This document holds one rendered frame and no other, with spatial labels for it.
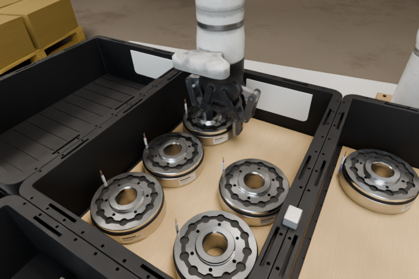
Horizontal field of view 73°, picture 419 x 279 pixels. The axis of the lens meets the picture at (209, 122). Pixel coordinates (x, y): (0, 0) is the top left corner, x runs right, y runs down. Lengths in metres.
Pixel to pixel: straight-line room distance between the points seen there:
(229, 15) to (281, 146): 0.26
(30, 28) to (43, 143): 2.52
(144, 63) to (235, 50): 0.32
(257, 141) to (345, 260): 0.24
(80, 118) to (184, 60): 0.33
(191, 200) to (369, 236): 0.25
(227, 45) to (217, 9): 0.05
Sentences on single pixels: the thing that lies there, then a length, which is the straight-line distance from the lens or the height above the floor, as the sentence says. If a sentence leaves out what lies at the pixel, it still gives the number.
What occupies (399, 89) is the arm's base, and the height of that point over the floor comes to 0.85.
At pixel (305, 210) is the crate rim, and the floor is 0.93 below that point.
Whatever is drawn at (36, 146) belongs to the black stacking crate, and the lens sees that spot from 0.65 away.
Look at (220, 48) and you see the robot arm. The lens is 0.42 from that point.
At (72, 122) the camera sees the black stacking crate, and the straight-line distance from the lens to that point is 0.67.
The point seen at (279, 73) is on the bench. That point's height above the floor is 0.70.
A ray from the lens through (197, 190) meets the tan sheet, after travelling 0.46.
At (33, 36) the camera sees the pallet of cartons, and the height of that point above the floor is 0.27.
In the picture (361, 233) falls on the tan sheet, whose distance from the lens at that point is 0.46.
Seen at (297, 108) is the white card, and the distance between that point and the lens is 0.55.
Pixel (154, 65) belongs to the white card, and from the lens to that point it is 0.68.
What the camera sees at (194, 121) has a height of 0.86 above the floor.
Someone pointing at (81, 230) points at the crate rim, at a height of 0.93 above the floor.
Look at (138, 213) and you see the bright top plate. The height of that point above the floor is 0.86.
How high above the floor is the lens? 1.19
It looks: 38 degrees down
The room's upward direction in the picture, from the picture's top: 3 degrees counter-clockwise
